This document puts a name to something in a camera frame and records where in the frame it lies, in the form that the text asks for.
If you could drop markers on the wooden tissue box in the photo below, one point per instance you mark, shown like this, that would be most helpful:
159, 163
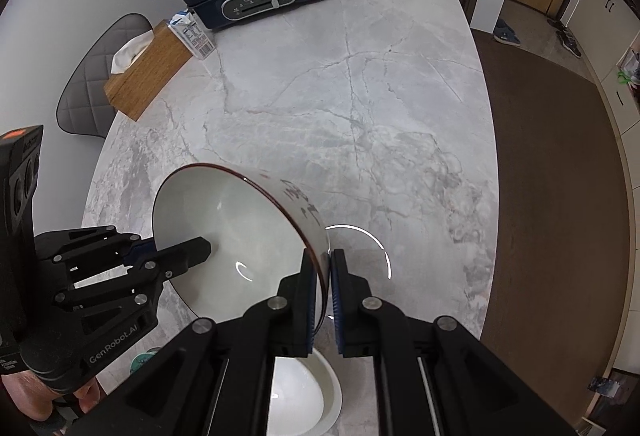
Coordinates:
145, 76

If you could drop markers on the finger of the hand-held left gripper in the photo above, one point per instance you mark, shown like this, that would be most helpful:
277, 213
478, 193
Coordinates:
185, 256
135, 246

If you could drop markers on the large teal floral plate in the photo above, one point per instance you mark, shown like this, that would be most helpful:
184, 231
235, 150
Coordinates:
145, 359

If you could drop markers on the dark shoe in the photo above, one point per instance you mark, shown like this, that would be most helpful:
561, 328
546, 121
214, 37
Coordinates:
571, 45
556, 25

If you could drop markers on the red floral bowl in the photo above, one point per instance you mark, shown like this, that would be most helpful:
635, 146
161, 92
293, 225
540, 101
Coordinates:
215, 211

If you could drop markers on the person's left hand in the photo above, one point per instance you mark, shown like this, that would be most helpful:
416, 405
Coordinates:
22, 396

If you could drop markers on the brown carpet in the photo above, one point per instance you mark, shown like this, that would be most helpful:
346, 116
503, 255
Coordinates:
550, 216

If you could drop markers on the blue shoe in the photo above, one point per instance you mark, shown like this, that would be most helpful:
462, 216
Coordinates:
506, 35

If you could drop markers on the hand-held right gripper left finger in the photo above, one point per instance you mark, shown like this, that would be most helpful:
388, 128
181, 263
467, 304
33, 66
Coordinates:
310, 301

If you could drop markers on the white tissue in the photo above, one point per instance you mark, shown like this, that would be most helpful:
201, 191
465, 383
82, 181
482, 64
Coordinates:
127, 54

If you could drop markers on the white milk carton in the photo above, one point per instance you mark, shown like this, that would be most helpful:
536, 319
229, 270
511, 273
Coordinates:
192, 34

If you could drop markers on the large white bowl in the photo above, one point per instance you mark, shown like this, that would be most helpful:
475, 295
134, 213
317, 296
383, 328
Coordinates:
305, 396

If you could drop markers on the grey quilted chair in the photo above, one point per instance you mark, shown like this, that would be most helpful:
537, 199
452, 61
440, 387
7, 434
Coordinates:
85, 91

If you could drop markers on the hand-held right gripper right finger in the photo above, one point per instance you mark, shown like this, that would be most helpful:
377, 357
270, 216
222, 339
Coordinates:
336, 301

